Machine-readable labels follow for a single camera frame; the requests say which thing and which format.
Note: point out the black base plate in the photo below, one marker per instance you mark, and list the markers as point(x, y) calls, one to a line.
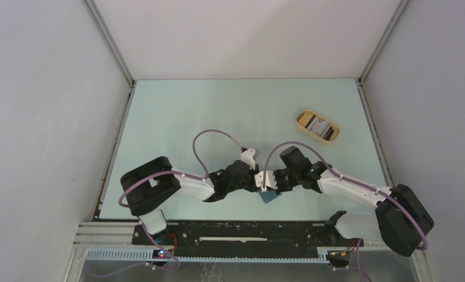
point(264, 239)

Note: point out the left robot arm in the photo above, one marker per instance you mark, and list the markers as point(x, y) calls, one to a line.
point(147, 187)

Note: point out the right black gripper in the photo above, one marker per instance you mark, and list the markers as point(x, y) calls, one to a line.
point(280, 190)

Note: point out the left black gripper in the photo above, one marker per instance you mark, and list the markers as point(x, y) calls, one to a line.
point(252, 187)

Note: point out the beige oval tray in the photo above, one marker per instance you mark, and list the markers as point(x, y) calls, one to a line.
point(312, 135)

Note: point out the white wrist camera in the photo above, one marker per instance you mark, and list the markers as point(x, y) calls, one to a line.
point(248, 156)
point(265, 181)

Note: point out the grey cable duct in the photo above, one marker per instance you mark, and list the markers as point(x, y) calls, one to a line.
point(120, 254)

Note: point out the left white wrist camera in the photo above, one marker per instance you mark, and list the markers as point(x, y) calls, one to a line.
point(248, 156)

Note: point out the blue card holder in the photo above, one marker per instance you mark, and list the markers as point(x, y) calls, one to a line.
point(269, 195)

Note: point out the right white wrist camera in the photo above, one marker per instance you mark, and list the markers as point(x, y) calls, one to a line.
point(265, 181)

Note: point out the white card in tray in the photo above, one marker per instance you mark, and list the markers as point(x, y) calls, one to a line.
point(319, 126)

